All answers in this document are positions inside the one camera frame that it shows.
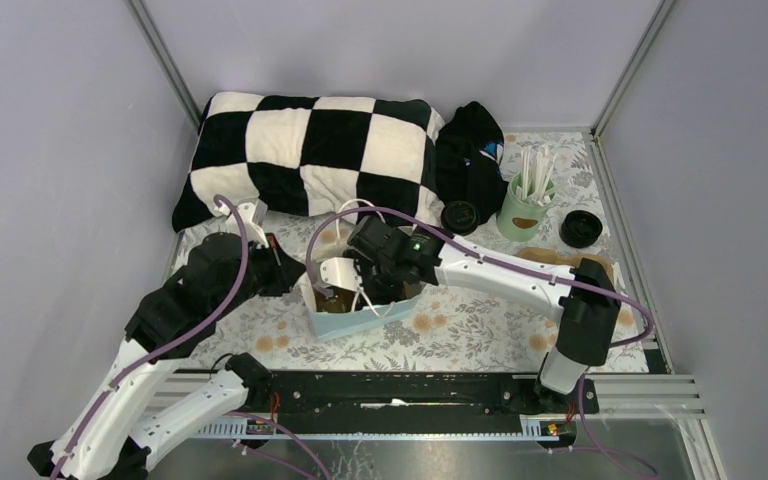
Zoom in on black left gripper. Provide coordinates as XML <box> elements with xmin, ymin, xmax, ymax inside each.
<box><xmin>215</xmin><ymin>230</ymin><xmax>308</xmax><ymax>317</ymax></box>

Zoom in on white paper bag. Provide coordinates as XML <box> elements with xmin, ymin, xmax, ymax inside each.
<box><xmin>297</xmin><ymin>198</ymin><xmax>425</xmax><ymax>342</ymax></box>

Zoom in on single brown cup carrier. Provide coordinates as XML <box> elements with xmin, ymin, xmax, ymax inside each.
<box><xmin>314</xmin><ymin>288</ymin><xmax>355</xmax><ymax>314</ymax></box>

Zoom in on black cloth bundle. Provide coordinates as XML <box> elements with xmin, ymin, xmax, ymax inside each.
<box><xmin>435</xmin><ymin>101</ymin><xmax>508</xmax><ymax>224</ymax></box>

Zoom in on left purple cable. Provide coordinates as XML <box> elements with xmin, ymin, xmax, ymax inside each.
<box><xmin>49</xmin><ymin>193</ymin><xmax>332</xmax><ymax>480</ymax></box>

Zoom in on black white checkered pillow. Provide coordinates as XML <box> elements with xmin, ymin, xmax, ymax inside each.
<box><xmin>171</xmin><ymin>91</ymin><xmax>443</xmax><ymax>232</ymax></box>

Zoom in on brown cardboard cup carrier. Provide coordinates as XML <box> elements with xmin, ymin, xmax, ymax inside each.
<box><xmin>516</xmin><ymin>246</ymin><xmax>615</xmax><ymax>281</ymax></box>

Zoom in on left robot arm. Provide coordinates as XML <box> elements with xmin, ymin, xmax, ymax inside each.
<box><xmin>27</xmin><ymin>233</ymin><xmax>305</xmax><ymax>479</ymax></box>

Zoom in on floral table mat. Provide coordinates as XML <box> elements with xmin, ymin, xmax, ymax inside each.
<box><xmin>183</xmin><ymin>132</ymin><xmax>650</xmax><ymax>373</ymax></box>

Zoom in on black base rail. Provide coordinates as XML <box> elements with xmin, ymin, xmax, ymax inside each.
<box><xmin>239</xmin><ymin>370</ymin><xmax>600</xmax><ymax>435</ymax></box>

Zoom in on green straw holder cup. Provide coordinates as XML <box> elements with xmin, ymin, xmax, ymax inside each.
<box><xmin>496</xmin><ymin>174</ymin><xmax>554</xmax><ymax>243</ymax></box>

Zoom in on stack of black lids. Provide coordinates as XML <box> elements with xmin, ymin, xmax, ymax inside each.
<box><xmin>559</xmin><ymin>210</ymin><xmax>604</xmax><ymax>249</ymax></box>

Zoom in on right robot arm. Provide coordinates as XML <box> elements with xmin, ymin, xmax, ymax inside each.
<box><xmin>347</xmin><ymin>216</ymin><xmax>621</xmax><ymax>412</ymax></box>

